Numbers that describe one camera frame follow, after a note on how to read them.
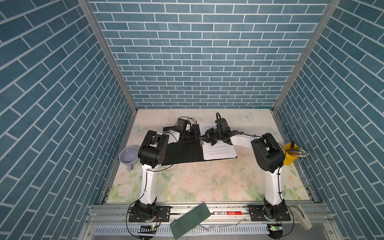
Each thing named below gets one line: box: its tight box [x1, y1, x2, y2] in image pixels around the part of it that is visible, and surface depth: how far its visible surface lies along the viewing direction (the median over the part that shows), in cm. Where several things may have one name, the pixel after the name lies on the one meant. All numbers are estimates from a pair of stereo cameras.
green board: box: [170, 202, 212, 240], surface depth 73 cm
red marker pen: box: [212, 211, 243, 215], surface depth 75 cm
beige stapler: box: [290, 205, 313, 231], surface depth 73 cm
